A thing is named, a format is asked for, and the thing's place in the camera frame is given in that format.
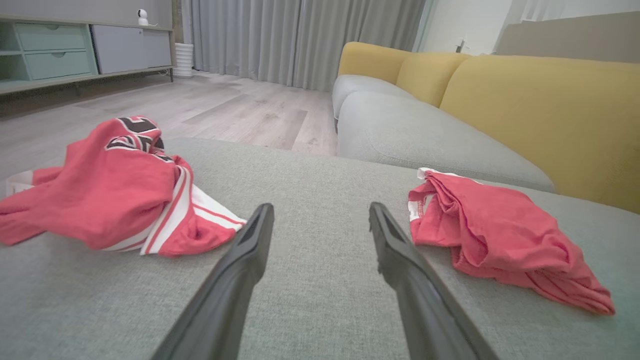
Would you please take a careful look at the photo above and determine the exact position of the mint green cabinet drawer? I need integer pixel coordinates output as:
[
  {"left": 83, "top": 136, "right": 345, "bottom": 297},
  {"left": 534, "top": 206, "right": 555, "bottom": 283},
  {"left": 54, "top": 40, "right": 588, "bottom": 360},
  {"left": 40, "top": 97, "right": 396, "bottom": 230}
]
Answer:
[
  {"left": 24, "top": 49, "right": 97, "bottom": 81},
  {"left": 15, "top": 23, "right": 92, "bottom": 52}
]

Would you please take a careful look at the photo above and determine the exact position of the mint and grey sideboard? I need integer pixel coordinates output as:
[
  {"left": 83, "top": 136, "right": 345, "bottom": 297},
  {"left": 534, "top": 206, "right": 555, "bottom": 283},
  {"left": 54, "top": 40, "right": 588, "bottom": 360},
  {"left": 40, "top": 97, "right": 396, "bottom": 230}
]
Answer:
[{"left": 0, "top": 14, "right": 177, "bottom": 97}]

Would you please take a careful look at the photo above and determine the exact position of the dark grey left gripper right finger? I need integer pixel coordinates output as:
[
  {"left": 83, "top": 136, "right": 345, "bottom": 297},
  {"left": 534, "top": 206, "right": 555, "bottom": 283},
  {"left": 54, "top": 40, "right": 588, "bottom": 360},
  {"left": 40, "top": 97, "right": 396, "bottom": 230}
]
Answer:
[{"left": 369, "top": 201, "right": 501, "bottom": 360}]

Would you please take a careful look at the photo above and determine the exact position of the wide grey cabinet door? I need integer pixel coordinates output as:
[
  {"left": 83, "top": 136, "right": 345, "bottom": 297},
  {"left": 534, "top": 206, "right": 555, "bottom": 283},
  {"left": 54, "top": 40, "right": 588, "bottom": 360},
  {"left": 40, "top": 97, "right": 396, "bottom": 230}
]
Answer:
[{"left": 91, "top": 25, "right": 146, "bottom": 75}]

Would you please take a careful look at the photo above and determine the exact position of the narrow grey cabinet door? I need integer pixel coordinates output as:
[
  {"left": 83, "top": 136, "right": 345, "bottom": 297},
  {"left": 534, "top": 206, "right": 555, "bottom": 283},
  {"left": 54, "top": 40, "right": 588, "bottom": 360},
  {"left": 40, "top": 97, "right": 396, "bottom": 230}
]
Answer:
[{"left": 143, "top": 29, "right": 173, "bottom": 69}]

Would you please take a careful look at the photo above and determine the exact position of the beige partition panel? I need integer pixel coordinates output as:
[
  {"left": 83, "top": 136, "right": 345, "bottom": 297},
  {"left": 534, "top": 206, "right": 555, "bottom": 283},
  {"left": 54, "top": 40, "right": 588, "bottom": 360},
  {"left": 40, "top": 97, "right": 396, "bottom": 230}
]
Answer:
[{"left": 494, "top": 11, "right": 640, "bottom": 64}]

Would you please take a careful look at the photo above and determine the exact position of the red jersey with white stripes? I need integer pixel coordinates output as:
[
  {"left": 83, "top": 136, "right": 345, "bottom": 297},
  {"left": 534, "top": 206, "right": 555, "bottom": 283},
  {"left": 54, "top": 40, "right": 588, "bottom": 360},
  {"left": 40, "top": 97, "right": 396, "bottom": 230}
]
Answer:
[{"left": 0, "top": 115, "right": 248, "bottom": 258}]

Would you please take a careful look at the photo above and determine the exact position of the grey pleated curtain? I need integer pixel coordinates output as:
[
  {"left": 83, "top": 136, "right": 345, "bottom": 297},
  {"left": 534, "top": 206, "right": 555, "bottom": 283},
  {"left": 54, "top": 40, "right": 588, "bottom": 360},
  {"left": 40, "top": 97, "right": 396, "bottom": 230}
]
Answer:
[{"left": 181, "top": 0, "right": 427, "bottom": 92}]

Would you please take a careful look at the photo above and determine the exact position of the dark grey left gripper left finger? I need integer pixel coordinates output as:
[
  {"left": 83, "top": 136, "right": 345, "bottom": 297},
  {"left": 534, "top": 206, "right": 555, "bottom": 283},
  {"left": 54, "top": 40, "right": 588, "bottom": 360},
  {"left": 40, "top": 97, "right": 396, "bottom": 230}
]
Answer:
[{"left": 150, "top": 202, "right": 275, "bottom": 360}]

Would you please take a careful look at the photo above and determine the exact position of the plain red crumpled garment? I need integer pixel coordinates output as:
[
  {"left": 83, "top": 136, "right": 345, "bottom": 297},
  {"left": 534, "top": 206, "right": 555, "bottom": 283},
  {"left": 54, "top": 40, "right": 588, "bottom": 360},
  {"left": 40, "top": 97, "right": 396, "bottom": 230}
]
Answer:
[{"left": 407, "top": 167, "right": 616, "bottom": 317}]

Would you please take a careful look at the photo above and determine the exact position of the white ribbed cylindrical bin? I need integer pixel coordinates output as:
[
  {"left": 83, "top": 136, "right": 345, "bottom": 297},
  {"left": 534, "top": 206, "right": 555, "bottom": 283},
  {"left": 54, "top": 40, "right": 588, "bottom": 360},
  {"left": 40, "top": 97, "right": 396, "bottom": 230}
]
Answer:
[{"left": 173, "top": 42, "right": 195, "bottom": 78}]

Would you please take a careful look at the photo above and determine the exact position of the long yellow sofa back cushion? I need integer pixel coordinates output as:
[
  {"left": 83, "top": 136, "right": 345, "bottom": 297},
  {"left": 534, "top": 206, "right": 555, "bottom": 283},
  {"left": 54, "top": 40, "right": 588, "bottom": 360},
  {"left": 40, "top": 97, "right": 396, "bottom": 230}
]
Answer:
[{"left": 440, "top": 55, "right": 640, "bottom": 215}]

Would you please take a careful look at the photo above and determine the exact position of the long grey sofa seat cushion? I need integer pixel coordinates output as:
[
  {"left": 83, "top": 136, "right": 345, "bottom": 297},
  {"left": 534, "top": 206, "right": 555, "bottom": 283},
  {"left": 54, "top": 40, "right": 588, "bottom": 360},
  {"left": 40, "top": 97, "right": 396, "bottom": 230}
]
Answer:
[{"left": 337, "top": 91, "right": 557, "bottom": 193}]

